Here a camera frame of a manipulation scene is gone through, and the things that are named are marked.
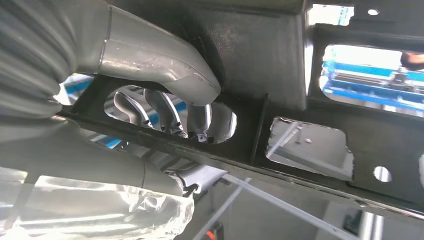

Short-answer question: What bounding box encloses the blue metal shelf rack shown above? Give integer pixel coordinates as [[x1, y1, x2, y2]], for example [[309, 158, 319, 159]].
[[319, 44, 424, 118]]

